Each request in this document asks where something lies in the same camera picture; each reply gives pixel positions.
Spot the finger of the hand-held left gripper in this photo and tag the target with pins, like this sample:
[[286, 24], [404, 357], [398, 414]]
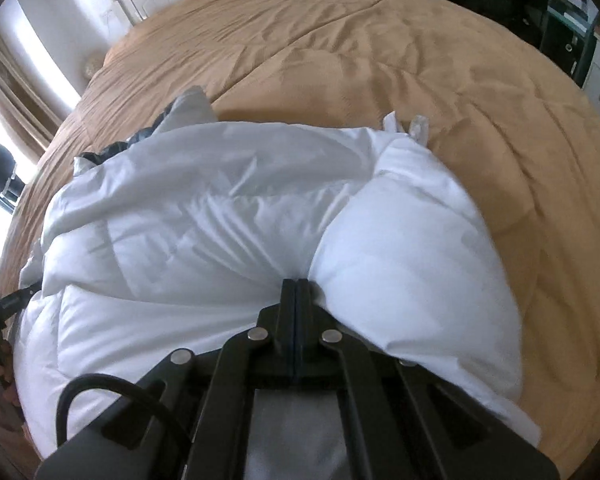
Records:
[[17, 300]]

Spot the dark cabinet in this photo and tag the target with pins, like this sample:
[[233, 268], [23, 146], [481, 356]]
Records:
[[555, 25]]

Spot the bedside lamp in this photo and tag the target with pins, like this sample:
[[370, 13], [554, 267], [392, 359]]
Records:
[[91, 65]]

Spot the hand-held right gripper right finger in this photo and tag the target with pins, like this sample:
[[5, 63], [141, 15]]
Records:
[[304, 310]]

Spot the white puffer jacket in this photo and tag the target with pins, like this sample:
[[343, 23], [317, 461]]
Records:
[[205, 235]]

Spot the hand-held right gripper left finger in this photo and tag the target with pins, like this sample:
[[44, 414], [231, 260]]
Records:
[[289, 310]]

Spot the brown bedspread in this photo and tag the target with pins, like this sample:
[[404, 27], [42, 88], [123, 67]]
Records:
[[380, 60]]

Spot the brown curtain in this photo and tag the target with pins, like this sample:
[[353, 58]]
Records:
[[15, 90]]

